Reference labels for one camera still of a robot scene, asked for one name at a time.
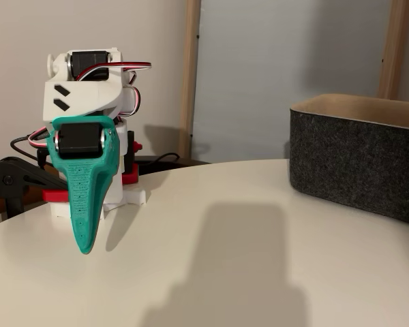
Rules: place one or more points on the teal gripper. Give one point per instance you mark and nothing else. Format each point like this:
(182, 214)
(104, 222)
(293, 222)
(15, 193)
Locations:
(79, 140)

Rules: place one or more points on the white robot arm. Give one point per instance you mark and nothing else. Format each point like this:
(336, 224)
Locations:
(85, 93)

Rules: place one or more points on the dark grey felt box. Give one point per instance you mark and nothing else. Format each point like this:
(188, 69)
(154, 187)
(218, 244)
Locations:
(344, 163)

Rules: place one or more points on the black clamp with red pad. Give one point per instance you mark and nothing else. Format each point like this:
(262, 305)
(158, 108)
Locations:
(10, 177)
(131, 153)

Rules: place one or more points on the grey panel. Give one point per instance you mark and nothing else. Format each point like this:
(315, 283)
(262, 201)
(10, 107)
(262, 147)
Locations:
(293, 51)

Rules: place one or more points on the light wooden post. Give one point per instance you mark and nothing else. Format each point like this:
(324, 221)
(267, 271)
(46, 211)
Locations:
(189, 85)
(393, 51)

